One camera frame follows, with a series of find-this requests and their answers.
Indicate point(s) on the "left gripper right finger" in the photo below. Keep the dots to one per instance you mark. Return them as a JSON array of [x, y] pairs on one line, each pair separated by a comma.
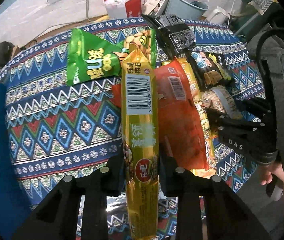
[[175, 181]]

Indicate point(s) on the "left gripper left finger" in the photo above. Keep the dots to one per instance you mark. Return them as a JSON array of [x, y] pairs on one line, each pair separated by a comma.
[[108, 179]]

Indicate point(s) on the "yellow biscuit long pack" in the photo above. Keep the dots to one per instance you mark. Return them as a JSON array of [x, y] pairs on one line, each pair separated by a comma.
[[197, 100]]

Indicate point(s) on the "yellow long snack pack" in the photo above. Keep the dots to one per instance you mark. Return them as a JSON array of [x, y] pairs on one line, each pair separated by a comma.
[[140, 140]]

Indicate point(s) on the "red snack bag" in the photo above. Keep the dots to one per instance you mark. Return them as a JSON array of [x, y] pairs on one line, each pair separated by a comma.
[[180, 130]]

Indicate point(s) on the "orange chips bag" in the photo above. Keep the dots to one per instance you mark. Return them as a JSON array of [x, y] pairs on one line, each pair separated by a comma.
[[219, 99]]

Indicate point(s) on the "black yellow cookie bag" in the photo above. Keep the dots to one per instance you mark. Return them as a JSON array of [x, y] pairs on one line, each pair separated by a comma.
[[209, 69]]

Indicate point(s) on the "black printed snack bag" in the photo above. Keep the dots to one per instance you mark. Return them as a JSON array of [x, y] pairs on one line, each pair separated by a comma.
[[172, 33]]

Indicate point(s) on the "green snack bag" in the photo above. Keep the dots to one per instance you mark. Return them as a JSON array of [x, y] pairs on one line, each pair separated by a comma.
[[91, 57]]

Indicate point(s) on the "patterned blue table cloth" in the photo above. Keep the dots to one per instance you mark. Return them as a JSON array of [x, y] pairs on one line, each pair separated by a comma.
[[56, 130]]

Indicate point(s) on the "white electric kettle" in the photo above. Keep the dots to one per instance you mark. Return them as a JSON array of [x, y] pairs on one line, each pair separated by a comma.
[[217, 16]]

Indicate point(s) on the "light blue trash bin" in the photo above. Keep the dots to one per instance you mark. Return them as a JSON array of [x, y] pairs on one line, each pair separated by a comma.
[[185, 10]]

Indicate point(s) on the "black round speaker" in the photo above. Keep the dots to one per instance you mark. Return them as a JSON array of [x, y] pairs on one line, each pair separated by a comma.
[[6, 49]]

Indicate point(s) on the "red white paper bag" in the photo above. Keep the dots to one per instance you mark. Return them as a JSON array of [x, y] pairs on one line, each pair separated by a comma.
[[118, 9]]

